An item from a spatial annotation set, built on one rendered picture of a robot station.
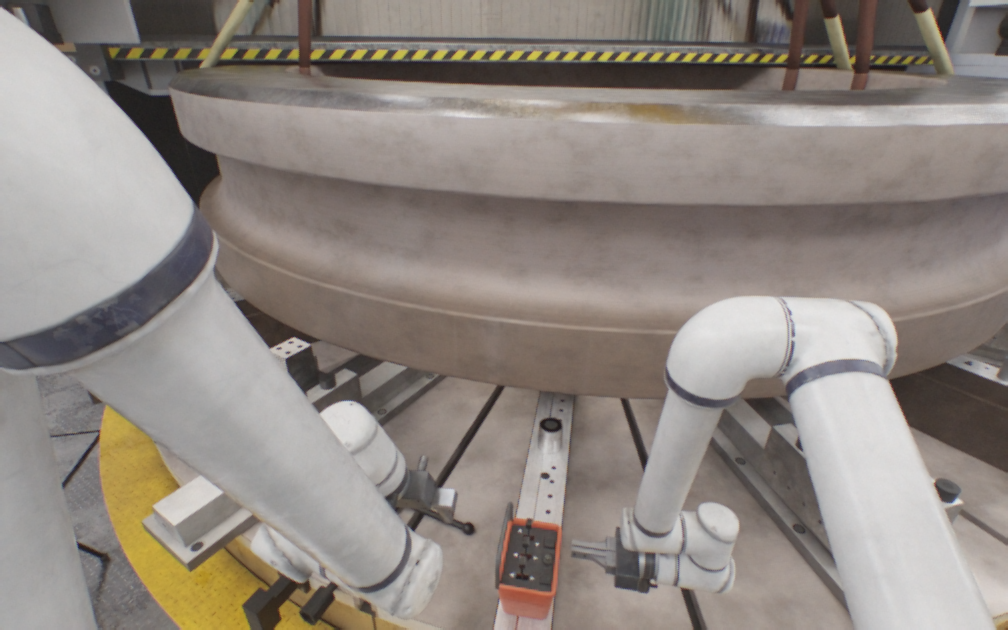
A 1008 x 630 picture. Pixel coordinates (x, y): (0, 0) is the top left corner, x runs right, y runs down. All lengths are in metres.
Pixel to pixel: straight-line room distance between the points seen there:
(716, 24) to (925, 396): 3.35
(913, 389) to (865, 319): 2.25
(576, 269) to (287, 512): 1.37
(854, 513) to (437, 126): 1.28
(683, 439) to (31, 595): 0.79
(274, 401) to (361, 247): 1.63
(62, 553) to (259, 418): 0.20
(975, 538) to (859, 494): 1.98
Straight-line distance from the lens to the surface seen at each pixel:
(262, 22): 4.43
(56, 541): 0.50
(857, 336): 0.81
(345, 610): 2.13
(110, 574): 2.79
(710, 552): 1.24
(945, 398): 3.04
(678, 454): 0.94
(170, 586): 2.62
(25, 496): 0.47
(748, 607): 2.04
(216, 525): 2.23
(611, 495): 2.20
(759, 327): 0.76
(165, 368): 0.32
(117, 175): 0.27
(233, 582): 2.52
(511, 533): 1.41
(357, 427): 0.72
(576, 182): 1.46
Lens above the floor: 1.90
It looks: 28 degrees down
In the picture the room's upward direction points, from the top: 1 degrees clockwise
